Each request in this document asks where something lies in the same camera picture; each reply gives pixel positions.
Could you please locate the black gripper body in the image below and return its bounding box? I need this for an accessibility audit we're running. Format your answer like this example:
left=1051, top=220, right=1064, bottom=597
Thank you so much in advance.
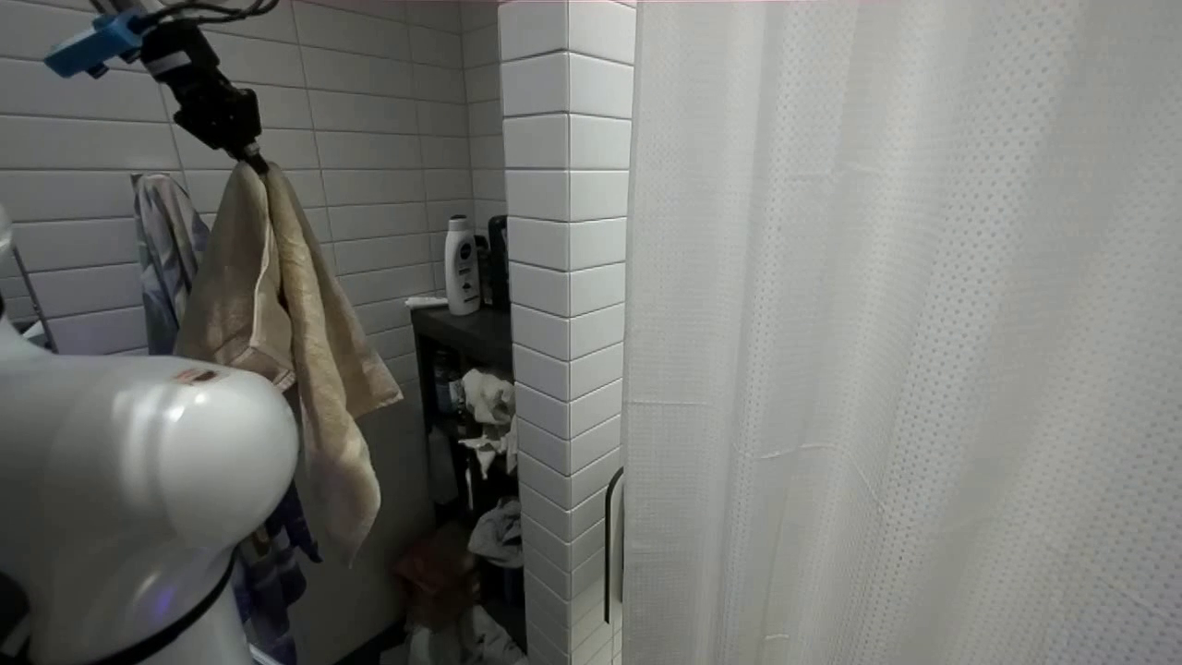
left=135, top=14, right=231, bottom=139

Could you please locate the beige bath towel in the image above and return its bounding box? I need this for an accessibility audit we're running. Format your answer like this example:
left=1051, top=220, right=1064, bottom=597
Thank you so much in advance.
left=173, top=157, right=406, bottom=564

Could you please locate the colourful patterned hanging towel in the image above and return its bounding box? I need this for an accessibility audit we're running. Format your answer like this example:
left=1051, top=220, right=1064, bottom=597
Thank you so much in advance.
left=130, top=171, right=323, bottom=665

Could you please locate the thin grey metal bar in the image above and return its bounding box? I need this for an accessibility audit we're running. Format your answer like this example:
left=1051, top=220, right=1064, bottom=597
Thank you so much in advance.
left=0, top=235, right=59, bottom=354

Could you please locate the white lotion bottle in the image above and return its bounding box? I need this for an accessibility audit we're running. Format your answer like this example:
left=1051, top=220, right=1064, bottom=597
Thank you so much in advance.
left=440, top=210, right=487, bottom=317

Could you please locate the dark green bottle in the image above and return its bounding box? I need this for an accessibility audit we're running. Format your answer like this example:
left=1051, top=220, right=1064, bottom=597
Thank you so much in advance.
left=480, top=210, right=514, bottom=314

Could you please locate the black shelf rack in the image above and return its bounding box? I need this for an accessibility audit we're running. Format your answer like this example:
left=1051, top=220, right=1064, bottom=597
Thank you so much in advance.
left=406, top=298, right=533, bottom=657

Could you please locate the grey white crumpled cloth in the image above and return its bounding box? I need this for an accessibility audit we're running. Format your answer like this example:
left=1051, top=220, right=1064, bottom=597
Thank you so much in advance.
left=445, top=367, right=519, bottom=480

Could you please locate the orange brown box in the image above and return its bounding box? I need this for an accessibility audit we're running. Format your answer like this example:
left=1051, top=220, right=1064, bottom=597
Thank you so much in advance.
left=393, top=521, right=480, bottom=630

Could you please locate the white shower curtain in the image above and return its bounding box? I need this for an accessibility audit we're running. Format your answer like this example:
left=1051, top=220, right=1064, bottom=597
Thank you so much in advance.
left=619, top=0, right=1182, bottom=665

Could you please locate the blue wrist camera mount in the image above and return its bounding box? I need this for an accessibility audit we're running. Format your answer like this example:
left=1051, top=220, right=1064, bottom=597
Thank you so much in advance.
left=41, top=8, right=152, bottom=80

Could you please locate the grey metal handle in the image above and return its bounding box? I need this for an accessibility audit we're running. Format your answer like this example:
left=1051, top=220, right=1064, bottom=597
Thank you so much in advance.
left=598, top=464, right=626, bottom=629

